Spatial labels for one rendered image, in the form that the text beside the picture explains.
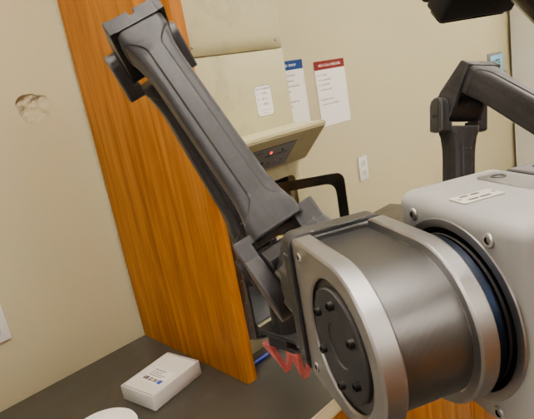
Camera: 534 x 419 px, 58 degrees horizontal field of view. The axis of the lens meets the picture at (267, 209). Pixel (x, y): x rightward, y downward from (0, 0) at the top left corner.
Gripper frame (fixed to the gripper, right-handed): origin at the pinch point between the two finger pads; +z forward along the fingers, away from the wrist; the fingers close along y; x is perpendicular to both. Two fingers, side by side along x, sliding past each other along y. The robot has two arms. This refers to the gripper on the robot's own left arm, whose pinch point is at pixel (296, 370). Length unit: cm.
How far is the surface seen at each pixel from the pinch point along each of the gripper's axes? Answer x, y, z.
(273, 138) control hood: -26, 22, -40
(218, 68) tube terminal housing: -23, 33, -58
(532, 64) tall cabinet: -326, 55, -35
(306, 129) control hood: -38, 21, -40
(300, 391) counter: -11.2, 11.8, 15.8
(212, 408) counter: 4.1, 25.4, 15.8
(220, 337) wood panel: -6.7, 31.9, 5.1
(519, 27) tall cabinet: -326, 63, -61
